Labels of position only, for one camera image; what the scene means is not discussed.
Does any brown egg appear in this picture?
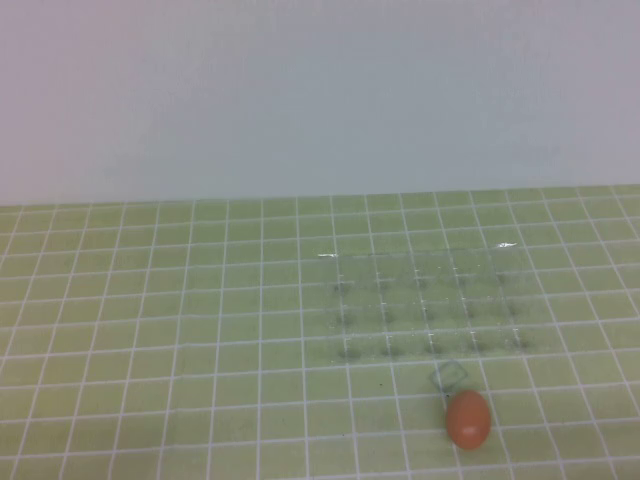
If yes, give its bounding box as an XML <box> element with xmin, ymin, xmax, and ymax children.
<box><xmin>444</xmin><ymin>389</ymin><xmax>493</xmax><ymax>451</ymax></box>

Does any clear plastic egg tray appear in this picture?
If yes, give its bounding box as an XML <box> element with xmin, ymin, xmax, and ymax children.
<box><xmin>315</xmin><ymin>242</ymin><xmax>540</xmax><ymax>395</ymax></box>

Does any green white-grid table mat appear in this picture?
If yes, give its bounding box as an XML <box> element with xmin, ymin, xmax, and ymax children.
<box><xmin>0</xmin><ymin>185</ymin><xmax>640</xmax><ymax>480</ymax></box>

